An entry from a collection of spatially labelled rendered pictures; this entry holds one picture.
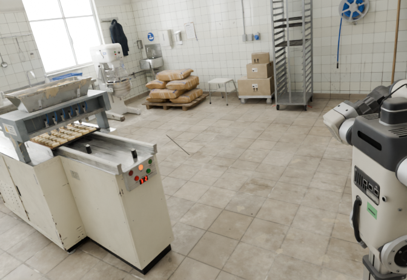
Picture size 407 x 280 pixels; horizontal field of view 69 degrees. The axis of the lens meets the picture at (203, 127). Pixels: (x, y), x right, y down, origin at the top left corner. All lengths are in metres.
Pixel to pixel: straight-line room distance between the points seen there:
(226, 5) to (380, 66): 2.81
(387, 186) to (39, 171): 2.10
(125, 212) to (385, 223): 1.44
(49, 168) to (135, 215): 0.76
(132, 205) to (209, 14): 4.71
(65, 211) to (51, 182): 0.27
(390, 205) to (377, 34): 4.43
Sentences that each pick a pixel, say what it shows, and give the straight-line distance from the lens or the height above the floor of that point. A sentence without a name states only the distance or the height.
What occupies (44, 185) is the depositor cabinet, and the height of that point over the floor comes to 0.67.
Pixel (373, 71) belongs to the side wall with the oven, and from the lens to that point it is 5.40.
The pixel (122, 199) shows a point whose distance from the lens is 1.94.
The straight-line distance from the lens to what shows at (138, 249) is 2.18.
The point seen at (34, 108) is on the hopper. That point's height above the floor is 1.20.
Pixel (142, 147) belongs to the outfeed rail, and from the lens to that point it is 2.05.
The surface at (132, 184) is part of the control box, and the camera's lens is 1.91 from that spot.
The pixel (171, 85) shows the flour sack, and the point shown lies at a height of 0.49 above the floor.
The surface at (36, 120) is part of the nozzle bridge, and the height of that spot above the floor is 1.11.
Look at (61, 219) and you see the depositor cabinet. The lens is 2.59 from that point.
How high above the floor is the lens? 1.65
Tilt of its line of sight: 21 degrees down
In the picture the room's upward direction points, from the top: 8 degrees counter-clockwise
